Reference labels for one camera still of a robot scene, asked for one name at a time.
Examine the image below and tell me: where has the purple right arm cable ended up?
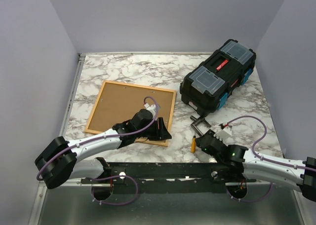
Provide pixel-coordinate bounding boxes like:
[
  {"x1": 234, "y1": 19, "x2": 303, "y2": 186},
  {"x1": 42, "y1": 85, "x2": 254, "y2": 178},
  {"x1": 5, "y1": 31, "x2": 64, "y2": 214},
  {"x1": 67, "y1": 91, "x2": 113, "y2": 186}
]
[{"x1": 221, "y1": 115, "x2": 316, "y2": 203}]

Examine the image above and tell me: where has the aluminium extrusion rail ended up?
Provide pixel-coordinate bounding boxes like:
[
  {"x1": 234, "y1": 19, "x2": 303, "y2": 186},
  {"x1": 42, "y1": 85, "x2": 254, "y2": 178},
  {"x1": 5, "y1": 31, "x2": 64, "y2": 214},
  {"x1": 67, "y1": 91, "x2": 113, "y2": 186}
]
[{"x1": 269, "y1": 177, "x2": 299, "y2": 187}]

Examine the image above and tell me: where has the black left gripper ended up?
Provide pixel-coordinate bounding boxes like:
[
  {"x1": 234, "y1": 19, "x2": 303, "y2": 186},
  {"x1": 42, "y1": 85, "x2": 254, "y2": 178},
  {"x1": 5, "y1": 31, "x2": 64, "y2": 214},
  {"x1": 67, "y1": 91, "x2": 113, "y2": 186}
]
[{"x1": 136, "y1": 117, "x2": 172, "y2": 141}]

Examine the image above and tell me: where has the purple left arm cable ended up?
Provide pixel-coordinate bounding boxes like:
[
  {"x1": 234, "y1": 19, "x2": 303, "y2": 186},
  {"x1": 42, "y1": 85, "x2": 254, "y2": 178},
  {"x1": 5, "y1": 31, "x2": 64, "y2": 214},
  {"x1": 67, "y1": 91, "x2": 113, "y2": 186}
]
[{"x1": 36, "y1": 96, "x2": 160, "y2": 206}]

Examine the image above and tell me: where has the orange handled screwdriver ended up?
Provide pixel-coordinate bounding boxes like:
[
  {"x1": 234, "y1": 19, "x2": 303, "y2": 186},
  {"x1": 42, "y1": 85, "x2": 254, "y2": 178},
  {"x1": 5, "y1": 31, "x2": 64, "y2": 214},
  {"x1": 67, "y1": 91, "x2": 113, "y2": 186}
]
[{"x1": 191, "y1": 135, "x2": 196, "y2": 153}]

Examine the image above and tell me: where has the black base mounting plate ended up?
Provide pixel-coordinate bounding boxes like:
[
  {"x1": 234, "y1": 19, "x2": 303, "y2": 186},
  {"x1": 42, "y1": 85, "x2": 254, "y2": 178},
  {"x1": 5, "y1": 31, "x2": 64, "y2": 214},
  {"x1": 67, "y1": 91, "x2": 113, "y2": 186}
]
[{"x1": 81, "y1": 161, "x2": 245, "y2": 194}]

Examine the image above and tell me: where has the grey metal clamp tool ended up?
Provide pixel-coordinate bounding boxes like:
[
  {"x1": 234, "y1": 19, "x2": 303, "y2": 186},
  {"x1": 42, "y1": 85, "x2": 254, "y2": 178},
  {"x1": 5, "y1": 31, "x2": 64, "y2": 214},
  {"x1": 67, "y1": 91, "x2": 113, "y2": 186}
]
[{"x1": 190, "y1": 114, "x2": 211, "y2": 136}]

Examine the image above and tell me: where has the black plastic toolbox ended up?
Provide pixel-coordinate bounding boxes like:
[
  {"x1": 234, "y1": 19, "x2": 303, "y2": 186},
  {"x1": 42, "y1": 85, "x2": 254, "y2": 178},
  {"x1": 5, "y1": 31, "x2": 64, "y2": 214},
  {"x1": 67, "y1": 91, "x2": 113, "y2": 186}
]
[{"x1": 180, "y1": 39, "x2": 256, "y2": 116}]

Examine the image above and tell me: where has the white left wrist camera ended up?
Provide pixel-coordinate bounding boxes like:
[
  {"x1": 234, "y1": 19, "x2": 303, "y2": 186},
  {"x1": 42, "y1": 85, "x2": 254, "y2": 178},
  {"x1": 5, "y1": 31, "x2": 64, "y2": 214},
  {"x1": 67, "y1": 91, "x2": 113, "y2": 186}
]
[{"x1": 144, "y1": 103, "x2": 160, "y2": 116}]

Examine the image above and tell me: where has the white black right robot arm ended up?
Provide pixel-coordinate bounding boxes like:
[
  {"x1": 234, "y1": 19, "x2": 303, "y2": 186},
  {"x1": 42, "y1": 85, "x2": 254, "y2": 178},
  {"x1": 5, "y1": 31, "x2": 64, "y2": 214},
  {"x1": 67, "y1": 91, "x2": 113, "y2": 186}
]
[{"x1": 196, "y1": 130, "x2": 316, "y2": 202}]

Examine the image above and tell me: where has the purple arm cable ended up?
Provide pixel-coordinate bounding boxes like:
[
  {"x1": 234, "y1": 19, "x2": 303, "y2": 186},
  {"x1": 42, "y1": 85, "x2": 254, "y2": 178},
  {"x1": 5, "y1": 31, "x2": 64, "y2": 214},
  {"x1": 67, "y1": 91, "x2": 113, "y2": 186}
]
[
  {"x1": 36, "y1": 96, "x2": 160, "y2": 206},
  {"x1": 221, "y1": 115, "x2": 316, "y2": 203}
]

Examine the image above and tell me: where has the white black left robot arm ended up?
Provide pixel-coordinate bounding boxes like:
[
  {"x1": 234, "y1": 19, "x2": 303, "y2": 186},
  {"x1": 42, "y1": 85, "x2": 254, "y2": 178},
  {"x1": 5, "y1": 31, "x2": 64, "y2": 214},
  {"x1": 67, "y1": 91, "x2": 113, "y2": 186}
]
[{"x1": 35, "y1": 104, "x2": 172, "y2": 189}]

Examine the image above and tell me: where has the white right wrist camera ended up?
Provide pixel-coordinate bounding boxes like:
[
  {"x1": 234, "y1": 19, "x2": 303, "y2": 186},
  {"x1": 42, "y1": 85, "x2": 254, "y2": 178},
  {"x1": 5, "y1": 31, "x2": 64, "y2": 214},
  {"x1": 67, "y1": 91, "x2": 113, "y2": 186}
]
[{"x1": 214, "y1": 123, "x2": 232, "y2": 143}]

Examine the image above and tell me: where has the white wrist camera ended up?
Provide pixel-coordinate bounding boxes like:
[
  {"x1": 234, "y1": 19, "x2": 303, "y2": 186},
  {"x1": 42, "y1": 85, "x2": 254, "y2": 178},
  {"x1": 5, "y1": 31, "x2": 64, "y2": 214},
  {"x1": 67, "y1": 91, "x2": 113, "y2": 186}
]
[
  {"x1": 144, "y1": 103, "x2": 160, "y2": 116},
  {"x1": 214, "y1": 123, "x2": 232, "y2": 143}
]

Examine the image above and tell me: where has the orange wooden picture frame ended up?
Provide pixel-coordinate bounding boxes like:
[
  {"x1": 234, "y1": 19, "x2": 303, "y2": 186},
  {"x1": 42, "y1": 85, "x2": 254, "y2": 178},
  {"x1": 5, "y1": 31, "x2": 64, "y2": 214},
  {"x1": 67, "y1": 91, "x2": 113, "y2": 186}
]
[{"x1": 85, "y1": 80, "x2": 176, "y2": 146}]

